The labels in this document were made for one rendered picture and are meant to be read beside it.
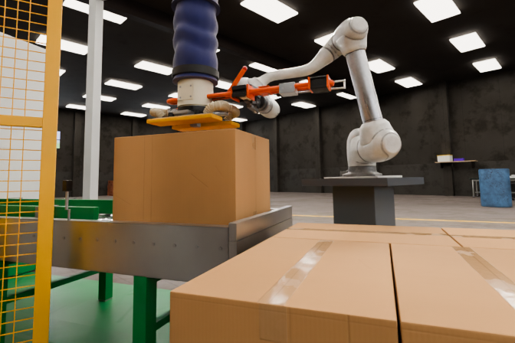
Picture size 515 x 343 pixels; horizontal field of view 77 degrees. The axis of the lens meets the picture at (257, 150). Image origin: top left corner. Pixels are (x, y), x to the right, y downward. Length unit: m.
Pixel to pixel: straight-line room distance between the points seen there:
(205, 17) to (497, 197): 8.78
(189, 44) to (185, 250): 0.91
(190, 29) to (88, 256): 1.06
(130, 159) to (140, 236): 0.37
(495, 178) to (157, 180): 8.87
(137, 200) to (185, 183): 0.25
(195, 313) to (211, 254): 0.50
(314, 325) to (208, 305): 0.19
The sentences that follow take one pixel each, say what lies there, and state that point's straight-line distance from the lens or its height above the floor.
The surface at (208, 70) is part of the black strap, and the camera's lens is 1.55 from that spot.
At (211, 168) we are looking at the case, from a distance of 1.27.
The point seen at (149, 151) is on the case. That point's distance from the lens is 1.45.
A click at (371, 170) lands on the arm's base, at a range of 1.90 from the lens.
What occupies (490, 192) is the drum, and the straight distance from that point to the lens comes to 9.67.
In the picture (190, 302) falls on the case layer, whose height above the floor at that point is 0.53.
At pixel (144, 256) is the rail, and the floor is 0.48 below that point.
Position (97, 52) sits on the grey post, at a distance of 4.70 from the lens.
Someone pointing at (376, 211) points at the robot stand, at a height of 0.57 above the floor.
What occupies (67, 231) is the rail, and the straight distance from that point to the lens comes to 1.57.
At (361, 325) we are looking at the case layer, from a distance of 0.57.
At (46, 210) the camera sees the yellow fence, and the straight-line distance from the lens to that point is 1.51.
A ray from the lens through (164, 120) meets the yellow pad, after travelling 1.50.
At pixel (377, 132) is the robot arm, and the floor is 0.98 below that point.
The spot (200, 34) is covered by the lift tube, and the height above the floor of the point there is 1.42.
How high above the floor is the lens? 0.75
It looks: 5 degrees up
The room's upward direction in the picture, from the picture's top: 1 degrees counter-clockwise
